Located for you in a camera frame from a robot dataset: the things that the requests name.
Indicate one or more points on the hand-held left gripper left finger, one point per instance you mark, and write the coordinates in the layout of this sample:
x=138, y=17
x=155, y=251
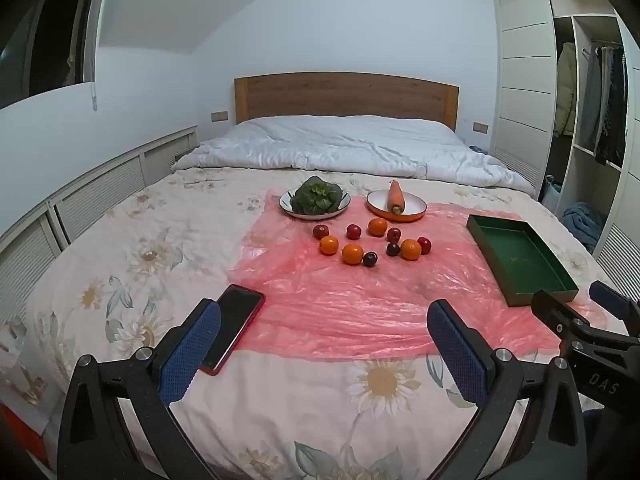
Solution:
x=192, y=355

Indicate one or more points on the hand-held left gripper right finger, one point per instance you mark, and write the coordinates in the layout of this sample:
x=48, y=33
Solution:
x=460, y=355

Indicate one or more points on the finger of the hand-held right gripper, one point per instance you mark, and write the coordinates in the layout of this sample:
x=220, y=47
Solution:
x=612, y=300
x=552, y=310

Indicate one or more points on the green tray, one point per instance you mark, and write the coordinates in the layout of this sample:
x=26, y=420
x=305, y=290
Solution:
x=525, y=260

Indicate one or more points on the small red apple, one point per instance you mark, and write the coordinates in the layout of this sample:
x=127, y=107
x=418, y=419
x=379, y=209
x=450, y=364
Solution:
x=424, y=245
x=353, y=231
x=320, y=231
x=393, y=234

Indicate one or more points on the orange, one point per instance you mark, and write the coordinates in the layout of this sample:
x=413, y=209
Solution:
x=410, y=249
x=352, y=253
x=329, y=245
x=378, y=226

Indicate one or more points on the dark purple plum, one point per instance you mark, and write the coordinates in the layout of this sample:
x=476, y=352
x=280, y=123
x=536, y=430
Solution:
x=392, y=249
x=370, y=259

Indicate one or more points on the smartphone with red case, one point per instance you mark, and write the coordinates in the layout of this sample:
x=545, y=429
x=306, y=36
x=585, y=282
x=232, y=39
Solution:
x=240, y=315

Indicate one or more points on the blue towel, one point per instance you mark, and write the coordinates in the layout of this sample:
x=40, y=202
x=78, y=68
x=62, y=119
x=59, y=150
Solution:
x=582, y=222

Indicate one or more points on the white bag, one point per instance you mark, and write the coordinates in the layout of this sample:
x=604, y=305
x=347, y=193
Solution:
x=552, y=195

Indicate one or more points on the pink plastic sheet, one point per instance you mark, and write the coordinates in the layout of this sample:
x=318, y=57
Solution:
x=350, y=305

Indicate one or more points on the orange rimmed plate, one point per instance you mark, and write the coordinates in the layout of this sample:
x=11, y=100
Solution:
x=412, y=207

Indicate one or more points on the carrot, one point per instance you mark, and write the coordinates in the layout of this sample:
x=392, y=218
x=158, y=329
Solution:
x=395, y=197

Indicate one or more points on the white plate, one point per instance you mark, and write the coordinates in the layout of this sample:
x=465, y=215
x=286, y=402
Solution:
x=287, y=206

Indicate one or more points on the dark hanging clothes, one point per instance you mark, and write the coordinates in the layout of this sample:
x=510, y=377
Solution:
x=607, y=105

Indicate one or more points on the green leafy vegetable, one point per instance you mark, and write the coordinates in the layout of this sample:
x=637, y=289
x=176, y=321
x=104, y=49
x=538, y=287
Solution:
x=315, y=195

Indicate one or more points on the light hanging jacket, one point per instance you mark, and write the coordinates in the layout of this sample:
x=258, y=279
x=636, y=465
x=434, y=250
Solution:
x=566, y=90

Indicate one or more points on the white duvet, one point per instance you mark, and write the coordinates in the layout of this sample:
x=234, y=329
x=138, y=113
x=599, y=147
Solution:
x=350, y=145

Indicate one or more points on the white wardrobe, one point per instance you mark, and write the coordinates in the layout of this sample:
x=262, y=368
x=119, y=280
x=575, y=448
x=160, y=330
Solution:
x=525, y=60

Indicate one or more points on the wooden headboard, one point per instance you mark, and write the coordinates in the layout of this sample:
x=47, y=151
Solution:
x=345, y=95

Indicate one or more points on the dark window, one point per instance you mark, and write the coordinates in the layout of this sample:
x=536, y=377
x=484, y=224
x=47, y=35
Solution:
x=50, y=35

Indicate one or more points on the low white wall cabinet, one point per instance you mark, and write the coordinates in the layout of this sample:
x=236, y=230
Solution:
x=100, y=190

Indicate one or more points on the wall socket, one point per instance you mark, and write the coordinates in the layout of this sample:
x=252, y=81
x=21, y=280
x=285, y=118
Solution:
x=480, y=127
x=219, y=116

